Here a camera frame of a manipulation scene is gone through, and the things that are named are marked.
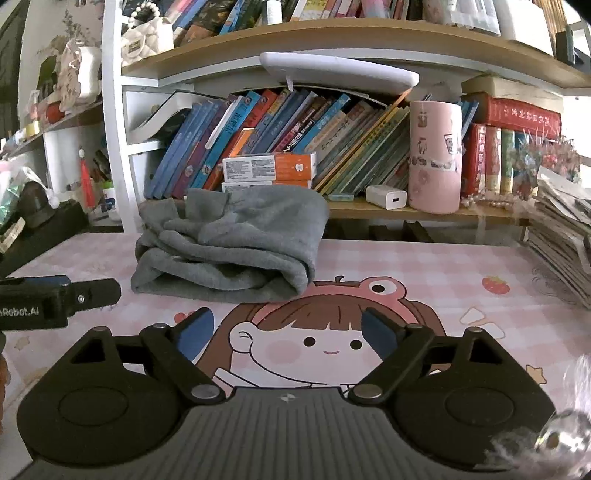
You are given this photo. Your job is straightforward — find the red tassel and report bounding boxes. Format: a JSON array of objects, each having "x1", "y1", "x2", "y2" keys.
[{"x1": 78, "y1": 148, "x2": 95, "y2": 208}]

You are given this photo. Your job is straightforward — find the thick cream book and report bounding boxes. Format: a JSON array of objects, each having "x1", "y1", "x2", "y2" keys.
[{"x1": 462, "y1": 75, "x2": 563, "y2": 100}]

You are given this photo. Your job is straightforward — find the red hardcover book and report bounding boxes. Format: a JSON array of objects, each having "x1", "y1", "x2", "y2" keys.
[{"x1": 461, "y1": 124, "x2": 488, "y2": 197}]

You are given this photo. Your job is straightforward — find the white organizer with pens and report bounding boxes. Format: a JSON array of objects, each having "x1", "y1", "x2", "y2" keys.
[{"x1": 65, "y1": 148, "x2": 122, "y2": 217}]

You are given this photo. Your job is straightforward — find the small black stand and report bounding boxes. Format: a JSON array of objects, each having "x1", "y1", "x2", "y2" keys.
[{"x1": 554, "y1": 23, "x2": 591, "y2": 65}]

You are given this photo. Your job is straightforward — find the iridescent plastic bag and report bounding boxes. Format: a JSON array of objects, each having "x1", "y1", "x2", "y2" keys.
[{"x1": 0, "y1": 161, "x2": 47, "y2": 227}]

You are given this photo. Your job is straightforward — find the row of mixed colourful books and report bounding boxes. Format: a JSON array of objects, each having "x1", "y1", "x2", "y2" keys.
[{"x1": 122, "y1": 0, "x2": 411, "y2": 47}]

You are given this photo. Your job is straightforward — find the white wooden bookshelf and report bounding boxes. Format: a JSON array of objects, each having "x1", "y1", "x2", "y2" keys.
[{"x1": 0, "y1": 0, "x2": 591, "y2": 245}]

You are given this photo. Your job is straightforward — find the green spine book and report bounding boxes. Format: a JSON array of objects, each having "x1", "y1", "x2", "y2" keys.
[{"x1": 500, "y1": 128, "x2": 515, "y2": 195}]

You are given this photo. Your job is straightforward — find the white jar blue label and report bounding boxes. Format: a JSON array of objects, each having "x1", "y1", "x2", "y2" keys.
[{"x1": 102, "y1": 180, "x2": 121, "y2": 222}]

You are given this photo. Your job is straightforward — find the thick red book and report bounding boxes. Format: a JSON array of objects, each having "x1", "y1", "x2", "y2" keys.
[{"x1": 471, "y1": 92, "x2": 563, "y2": 139}]

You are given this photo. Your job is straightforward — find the white quilted handbag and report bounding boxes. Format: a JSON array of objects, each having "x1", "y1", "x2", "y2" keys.
[{"x1": 120, "y1": 2, "x2": 175, "y2": 68}]

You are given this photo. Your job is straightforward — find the stack of papers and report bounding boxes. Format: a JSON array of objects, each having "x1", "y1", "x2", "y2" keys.
[{"x1": 526, "y1": 166, "x2": 591, "y2": 310}]

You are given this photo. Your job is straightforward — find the pink cartoon desk mat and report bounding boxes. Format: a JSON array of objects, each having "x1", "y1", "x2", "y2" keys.
[{"x1": 0, "y1": 233, "x2": 591, "y2": 416}]

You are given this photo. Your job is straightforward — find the white bar lamp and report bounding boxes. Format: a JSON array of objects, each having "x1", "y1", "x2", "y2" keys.
[{"x1": 259, "y1": 52, "x2": 420, "y2": 95}]

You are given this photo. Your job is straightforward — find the grey fluffy keychain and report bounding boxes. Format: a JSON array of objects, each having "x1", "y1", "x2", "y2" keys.
[{"x1": 485, "y1": 355, "x2": 591, "y2": 480}]

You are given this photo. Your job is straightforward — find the pearl bead string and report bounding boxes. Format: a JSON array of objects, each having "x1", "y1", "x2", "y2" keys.
[{"x1": 461, "y1": 193, "x2": 515, "y2": 209}]

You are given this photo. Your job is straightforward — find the grey fleece garment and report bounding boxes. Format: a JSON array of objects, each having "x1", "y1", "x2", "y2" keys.
[{"x1": 130, "y1": 187, "x2": 331, "y2": 304}]

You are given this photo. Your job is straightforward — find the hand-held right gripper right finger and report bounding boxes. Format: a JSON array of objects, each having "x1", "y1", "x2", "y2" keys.
[{"x1": 347, "y1": 308, "x2": 525, "y2": 406}]

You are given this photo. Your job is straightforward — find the row of blue children's books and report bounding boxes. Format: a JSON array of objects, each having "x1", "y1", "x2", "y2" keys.
[{"x1": 145, "y1": 89, "x2": 478, "y2": 199}]

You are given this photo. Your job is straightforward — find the white pen cup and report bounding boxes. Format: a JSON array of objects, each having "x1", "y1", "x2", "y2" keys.
[{"x1": 450, "y1": 0, "x2": 502, "y2": 35}]

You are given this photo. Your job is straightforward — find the colourful dried bouquet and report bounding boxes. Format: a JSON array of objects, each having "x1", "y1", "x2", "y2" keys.
[{"x1": 512, "y1": 131, "x2": 583, "y2": 199}]

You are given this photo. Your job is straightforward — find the dried plant twigs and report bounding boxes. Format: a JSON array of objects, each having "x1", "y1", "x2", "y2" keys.
[{"x1": 46, "y1": 0, "x2": 105, "y2": 51}]

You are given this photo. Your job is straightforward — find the white pen holder box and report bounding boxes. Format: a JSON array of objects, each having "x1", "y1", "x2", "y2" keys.
[{"x1": 498, "y1": 0, "x2": 555, "y2": 56}]

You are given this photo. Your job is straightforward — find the black box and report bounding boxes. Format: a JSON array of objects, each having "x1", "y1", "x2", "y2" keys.
[{"x1": 0, "y1": 200, "x2": 90, "y2": 280}]

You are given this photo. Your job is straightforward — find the beige strap watch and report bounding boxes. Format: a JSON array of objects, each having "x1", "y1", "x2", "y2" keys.
[{"x1": 0, "y1": 217, "x2": 26, "y2": 252}]

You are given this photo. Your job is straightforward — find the orange white carton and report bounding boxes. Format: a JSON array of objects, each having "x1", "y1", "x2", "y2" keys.
[
  {"x1": 222, "y1": 179, "x2": 312, "y2": 192},
  {"x1": 222, "y1": 152, "x2": 318, "y2": 183}
]

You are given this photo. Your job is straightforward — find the white charger block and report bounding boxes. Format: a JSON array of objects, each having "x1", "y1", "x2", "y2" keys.
[{"x1": 366, "y1": 185, "x2": 408, "y2": 210}]

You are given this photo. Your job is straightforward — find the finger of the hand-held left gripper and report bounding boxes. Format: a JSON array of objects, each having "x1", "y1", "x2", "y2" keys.
[
  {"x1": 68, "y1": 278, "x2": 122, "y2": 318},
  {"x1": 0, "y1": 275, "x2": 71, "y2": 287}
]

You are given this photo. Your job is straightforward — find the dark brown cap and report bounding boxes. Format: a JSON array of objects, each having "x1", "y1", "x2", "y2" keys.
[{"x1": 18, "y1": 181, "x2": 61, "y2": 228}]

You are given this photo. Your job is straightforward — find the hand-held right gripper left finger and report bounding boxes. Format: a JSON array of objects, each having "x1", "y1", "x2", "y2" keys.
[{"x1": 55, "y1": 307, "x2": 227, "y2": 406}]

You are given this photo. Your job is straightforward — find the row of tan thin books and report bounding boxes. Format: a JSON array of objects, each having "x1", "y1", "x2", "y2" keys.
[{"x1": 536, "y1": 0, "x2": 568, "y2": 33}]

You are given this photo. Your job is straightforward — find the pink printed tumbler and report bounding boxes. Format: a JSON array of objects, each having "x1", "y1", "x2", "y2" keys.
[{"x1": 407, "y1": 100, "x2": 462, "y2": 214}]

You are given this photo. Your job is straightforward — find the red illustrated spine book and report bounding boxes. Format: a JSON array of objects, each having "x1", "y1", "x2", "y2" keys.
[{"x1": 484, "y1": 126, "x2": 503, "y2": 195}]

